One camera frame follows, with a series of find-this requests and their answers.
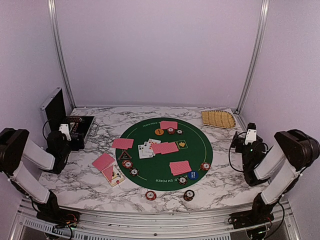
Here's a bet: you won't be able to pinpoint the aluminium poker chip case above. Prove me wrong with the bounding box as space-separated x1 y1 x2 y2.
40 87 99 145

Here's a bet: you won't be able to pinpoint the nine of spades card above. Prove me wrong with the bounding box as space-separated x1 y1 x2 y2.
138 144 153 159

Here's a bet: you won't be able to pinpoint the face-down community card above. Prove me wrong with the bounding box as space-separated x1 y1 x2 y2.
161 142 179 155
151 142 168 154

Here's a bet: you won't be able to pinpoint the pink playing card deck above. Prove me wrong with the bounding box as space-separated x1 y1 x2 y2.
92 153 115 171

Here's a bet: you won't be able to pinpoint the white red card box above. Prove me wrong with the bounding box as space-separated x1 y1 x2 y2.
102 165 125 187

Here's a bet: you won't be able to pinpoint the blue small blind button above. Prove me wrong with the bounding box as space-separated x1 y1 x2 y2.
187 170 199 180

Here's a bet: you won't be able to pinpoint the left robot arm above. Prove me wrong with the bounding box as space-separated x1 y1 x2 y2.
0 128 72 204

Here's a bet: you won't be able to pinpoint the black triangular all-in button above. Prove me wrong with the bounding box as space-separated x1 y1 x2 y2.
117 150 132 161

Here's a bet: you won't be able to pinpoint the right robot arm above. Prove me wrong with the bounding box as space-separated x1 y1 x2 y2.
230 128 320 224

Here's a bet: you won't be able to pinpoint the round green poker mat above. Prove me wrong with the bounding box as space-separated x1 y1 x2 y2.
115 117 214 192

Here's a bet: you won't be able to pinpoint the red poker chips moved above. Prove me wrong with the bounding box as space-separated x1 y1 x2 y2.
167 127 175 135

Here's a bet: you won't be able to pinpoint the dark red poker chip stack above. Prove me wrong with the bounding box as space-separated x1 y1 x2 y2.
183 189 195 202

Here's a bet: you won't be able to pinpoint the aluminium frame post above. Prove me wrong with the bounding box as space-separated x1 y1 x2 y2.
47 0 76 109
235 0 270 115

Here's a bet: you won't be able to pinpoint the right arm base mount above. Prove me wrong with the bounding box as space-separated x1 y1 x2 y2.
227 210 275 229

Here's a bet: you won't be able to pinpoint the front aluminium rail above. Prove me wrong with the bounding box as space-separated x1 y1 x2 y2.
14 199 301 240

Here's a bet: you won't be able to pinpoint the right aluminium frame post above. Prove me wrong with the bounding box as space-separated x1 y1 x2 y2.
235 0 270 115

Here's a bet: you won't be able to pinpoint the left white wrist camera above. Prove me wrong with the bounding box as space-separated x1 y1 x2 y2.
59 123 71 141

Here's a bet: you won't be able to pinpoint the orange big blind button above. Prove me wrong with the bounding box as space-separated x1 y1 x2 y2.
154 128 164 136

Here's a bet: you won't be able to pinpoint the left aluminium frame post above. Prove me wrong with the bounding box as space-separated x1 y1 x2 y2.
47 0 76 109

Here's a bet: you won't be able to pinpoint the face-up community card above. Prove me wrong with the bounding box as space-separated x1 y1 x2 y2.
148 138 161 148
143 141 154 156

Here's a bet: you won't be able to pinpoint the woven bamboo tray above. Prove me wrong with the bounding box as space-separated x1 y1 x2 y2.
201 110 236 129

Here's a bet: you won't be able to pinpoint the dark chips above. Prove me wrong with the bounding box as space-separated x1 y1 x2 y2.
129 168 139 177
176 129 183 135
178 176 188 185

